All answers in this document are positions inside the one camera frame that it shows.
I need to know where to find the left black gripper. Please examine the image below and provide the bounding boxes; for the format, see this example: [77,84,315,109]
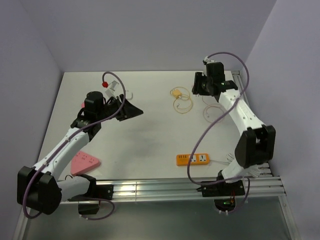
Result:
[97,94,143,122]

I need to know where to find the pink cable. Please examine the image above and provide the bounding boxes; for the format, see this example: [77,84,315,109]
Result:
[201,95,226,124]

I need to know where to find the yellow plug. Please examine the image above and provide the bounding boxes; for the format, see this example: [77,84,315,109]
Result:
[171,89,182,99]

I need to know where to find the yellow cable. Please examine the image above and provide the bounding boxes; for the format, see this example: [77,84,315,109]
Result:
[170,86,194,115]

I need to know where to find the orange power strip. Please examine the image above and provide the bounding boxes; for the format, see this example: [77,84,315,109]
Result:
[175,153,210,167]

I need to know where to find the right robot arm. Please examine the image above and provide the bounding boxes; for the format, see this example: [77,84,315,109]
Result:
[192,58,276,195]

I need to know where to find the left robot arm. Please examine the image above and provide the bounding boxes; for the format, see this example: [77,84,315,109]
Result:
[17,91,144,219]

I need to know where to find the white square charger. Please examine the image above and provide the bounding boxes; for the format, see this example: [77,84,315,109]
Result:
[126,90,133,101]

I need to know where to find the pink triangular power strip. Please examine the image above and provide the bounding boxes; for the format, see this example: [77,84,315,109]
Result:
[70,151,101,176]

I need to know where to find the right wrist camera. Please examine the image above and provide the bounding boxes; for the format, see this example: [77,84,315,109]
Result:
[202,56,214,65]

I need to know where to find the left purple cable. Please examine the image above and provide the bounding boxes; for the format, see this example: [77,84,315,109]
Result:
[22,71,126,220]

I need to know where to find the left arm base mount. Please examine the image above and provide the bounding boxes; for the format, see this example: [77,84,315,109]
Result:
[67,184,115,219]

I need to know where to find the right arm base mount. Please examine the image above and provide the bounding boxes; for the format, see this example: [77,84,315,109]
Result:
[196,180,249,216]

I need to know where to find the aluminium rail frame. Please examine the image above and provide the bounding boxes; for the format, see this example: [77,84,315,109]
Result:
[13,71,301,240]

